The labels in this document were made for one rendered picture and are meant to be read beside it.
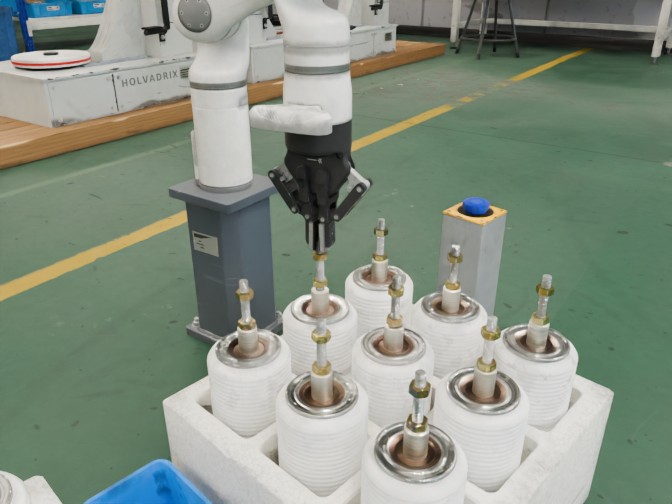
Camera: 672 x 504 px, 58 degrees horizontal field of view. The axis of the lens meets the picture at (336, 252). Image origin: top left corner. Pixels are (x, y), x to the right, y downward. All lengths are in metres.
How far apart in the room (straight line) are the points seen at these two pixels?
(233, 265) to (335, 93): 0.50
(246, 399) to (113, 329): 0.62
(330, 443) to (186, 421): 0.20
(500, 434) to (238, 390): 0.28
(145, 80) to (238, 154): 1.81
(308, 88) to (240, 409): 0.36
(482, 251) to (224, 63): 0.50
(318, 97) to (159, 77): 2.24
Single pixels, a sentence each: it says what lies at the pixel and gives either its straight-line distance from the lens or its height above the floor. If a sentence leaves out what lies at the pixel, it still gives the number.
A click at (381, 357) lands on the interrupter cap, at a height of 0.25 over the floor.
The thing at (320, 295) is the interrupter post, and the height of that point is 0.28.
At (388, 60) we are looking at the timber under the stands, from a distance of 4.26.
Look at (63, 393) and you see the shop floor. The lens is 1.13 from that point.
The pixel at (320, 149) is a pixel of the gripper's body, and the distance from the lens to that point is 0.65.
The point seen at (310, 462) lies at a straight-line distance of 0.63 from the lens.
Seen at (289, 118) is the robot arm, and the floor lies 0.51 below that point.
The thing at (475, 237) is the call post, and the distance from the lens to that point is 0.90.
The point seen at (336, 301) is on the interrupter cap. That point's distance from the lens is 0.78.
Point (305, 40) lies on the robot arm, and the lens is 0.63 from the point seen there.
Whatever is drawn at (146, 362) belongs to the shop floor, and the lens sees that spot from 1.16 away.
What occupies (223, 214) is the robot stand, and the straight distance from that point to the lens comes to 1.02.
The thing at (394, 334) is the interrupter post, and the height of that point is 0.27.
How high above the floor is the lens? 0.65
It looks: 26 degrees down
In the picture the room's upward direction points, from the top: straight up
